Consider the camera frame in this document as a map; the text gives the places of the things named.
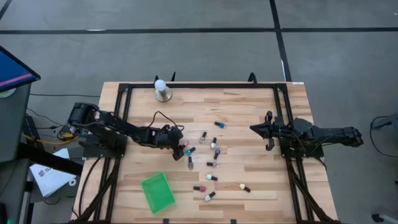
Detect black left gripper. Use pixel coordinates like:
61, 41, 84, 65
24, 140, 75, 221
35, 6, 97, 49
152, 124, 185, 161

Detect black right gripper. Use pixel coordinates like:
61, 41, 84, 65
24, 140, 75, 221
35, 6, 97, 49
249, 111, 295, 152

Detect white bulb metal lamp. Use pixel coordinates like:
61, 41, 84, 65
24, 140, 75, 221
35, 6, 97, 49
154, 79, 173, 103

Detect green plastic basket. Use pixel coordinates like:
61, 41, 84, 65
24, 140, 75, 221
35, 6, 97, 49
141, 171, 177, 215

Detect black support beam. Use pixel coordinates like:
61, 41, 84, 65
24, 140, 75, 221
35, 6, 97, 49
17, 142, 84, 176

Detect white printed papers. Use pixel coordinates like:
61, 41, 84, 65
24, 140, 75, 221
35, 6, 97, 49
29, 148, 78, 198

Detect large display monitor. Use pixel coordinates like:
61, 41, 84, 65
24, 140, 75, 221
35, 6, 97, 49
0, 45, 42, 93

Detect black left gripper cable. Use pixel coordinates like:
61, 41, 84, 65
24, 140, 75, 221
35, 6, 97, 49
148, 111, 185, 131

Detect black metal table frame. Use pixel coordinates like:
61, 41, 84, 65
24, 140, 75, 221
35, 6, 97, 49
70, 81, 343, 224

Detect yellow cable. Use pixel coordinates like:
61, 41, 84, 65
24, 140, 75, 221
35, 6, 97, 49
22, 133, 80, 146

